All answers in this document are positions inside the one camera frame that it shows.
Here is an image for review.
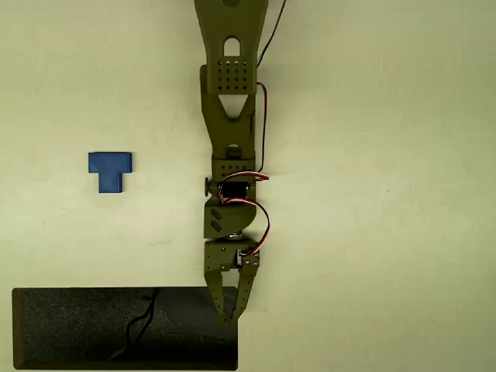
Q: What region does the long red black arm cable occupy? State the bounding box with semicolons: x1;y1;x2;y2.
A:
247;0;288;174

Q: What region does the blue T-shaped block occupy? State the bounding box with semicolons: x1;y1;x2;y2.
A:
88;151;133;195

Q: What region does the red white looped servo cable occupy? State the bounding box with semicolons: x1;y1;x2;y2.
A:
217;171;271;259

